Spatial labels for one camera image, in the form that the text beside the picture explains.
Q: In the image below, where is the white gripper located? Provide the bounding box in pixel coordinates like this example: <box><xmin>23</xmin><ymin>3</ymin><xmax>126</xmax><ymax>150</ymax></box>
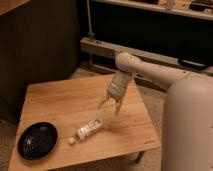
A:
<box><xmin>98</xmin><ymin>71</ymin><xmax>133</xmax><ymax>115</ymax></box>

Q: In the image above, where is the white plastic bottle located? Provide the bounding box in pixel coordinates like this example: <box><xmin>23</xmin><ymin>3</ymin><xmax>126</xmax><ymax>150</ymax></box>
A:
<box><xmin>68</xmin><ymin>118</ymin><xmax>104</xmax><ymax>145</ymax></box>

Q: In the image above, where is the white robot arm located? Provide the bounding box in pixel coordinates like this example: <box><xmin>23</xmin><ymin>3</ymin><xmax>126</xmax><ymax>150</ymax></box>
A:
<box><xmin>105</xmin><ymin>52</ymin><xmax>213</xmax><ymax>171</ymax></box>

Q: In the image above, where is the black ceramic bowl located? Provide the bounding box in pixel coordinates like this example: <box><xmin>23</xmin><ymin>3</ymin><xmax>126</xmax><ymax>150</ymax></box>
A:
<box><xmin>17</xmin><ymin>122</ymin><xmax>58</xmax><ymax>160</ymax></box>

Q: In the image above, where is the metal vertical pole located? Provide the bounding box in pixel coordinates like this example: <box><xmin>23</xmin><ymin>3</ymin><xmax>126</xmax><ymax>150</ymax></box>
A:
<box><xmin>86</xmin><ymin>0</ymin><xmax>94</xmax><ymax>42</ymax></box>

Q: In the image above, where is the wooden shelf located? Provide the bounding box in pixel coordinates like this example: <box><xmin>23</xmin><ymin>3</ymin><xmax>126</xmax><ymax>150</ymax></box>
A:
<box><xmin>92</xmin><ymin>0</ymin><xmax>213</xmax><ymax>21</ymax></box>

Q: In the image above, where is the wooden beam rail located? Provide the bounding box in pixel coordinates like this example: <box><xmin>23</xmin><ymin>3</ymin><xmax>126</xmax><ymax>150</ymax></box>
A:
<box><xmin>79</xmin><ymin>36</ymin><xmax>213</xmax><ymax>84</ymax></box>

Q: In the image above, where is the black handle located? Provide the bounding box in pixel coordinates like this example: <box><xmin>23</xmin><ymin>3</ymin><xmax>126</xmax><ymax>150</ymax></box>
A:
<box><xmin>177</xmin><ymin>58</ymin><xmax>210</xmax><ymax>71</ymax></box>

